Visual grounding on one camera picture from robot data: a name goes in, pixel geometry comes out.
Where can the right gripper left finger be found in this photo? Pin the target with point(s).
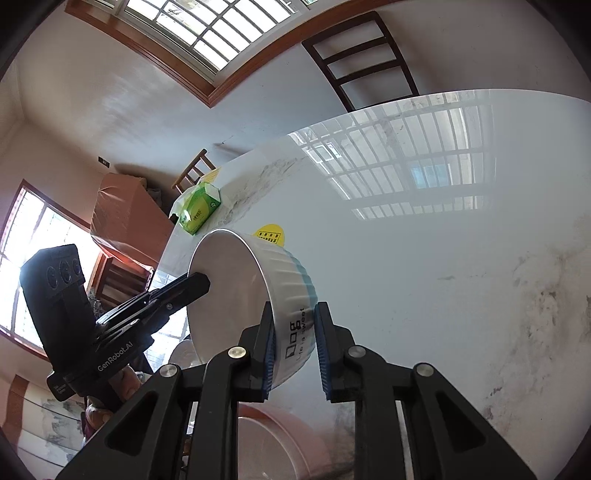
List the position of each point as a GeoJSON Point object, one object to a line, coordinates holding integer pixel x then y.
{"type": "Point", "coordinates": [241, 373]}

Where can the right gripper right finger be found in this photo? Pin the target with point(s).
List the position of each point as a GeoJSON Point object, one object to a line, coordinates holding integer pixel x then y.
{"type": "Point", "coordinates": [353, 373]}

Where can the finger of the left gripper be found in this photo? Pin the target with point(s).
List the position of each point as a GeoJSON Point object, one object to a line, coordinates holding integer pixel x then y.
{"type": "Point", "coordinates": [150, 310]}

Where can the white ribbed ceramic bowl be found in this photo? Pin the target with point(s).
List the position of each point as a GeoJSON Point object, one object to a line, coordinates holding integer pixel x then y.
{"type": "Point", "coordinates": [246, 273]}

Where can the person's left hand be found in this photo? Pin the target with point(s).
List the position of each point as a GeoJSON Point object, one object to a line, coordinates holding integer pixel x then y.
{"type": "Point", "coordinates": [124, 385]}

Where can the black rimmed white plate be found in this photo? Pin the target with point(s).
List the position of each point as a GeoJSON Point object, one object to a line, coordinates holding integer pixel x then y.
{"type": "Point", "coordinates": [184, 355]}

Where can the pink ceramic bowl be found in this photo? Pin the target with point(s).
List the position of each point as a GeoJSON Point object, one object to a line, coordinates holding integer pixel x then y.
{"type": "Point", "coordinates": [274, 444]}

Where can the pink covered furniture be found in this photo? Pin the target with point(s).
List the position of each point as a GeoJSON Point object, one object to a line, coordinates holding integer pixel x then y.
{"type": "Point", "coordinates": [127, 223]}

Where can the green tissue box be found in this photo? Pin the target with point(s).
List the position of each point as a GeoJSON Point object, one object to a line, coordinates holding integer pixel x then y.
{"type": "Point", "coordinates": [203, 200]}

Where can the large barred window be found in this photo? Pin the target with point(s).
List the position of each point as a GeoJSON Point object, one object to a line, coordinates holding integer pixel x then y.
{"type": "Point", "coordinates": [210, 47]}

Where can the dark wooden chair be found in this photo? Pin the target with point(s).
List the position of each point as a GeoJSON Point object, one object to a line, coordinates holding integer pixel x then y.
{"type": "Point", "coordinates": [362, 62]}

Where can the black wall switch plate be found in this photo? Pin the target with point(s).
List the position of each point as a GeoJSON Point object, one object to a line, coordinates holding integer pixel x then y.
{"type": "Point", "coordinates": [103, 162]}

